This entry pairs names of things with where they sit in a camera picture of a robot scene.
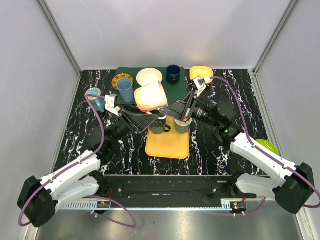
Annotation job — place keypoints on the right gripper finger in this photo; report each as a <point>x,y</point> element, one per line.
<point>185,102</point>
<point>177,111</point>

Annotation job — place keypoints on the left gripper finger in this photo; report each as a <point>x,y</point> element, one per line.
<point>132,111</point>
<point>139,122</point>

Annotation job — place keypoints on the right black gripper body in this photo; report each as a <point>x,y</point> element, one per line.
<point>201,112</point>

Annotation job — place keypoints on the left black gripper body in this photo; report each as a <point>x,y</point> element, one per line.
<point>127,119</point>

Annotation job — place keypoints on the dark grey mug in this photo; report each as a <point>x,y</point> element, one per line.
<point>160,126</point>

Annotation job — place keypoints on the grey white-inside mug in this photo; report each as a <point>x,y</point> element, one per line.
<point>183,127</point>

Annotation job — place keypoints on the pink mug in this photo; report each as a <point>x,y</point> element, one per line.
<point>150,97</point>

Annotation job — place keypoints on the blue butterfly mug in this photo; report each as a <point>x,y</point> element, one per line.
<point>98,103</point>

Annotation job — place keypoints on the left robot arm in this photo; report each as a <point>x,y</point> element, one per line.
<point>41,198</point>

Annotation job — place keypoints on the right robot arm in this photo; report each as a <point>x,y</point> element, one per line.
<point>289,184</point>

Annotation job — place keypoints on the navy blue mug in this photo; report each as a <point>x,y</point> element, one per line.
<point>173,73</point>

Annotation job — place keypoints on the dark green mat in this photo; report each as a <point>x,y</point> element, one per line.
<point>174,92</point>

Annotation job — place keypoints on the light blue plastic cup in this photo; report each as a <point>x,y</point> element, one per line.
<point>125,87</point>

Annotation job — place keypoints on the yellow square bowl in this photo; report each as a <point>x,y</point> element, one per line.
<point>200,71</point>

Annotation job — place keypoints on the yellow plastic tray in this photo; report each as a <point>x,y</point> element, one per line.
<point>171,145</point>

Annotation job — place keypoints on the white bowl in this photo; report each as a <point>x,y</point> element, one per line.
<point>148,75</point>

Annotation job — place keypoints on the yellow patterned saucer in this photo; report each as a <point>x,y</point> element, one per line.
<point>118,77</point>

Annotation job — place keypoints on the lime green plate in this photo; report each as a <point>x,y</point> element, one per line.
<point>268,145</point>

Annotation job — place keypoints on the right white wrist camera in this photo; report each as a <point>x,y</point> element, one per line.
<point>201,84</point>

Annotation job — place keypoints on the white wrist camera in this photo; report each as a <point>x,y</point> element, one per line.
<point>111,104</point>
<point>201,84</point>

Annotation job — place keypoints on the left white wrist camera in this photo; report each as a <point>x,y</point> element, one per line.
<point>111,104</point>

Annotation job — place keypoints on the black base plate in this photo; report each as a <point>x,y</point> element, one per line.
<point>169,191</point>

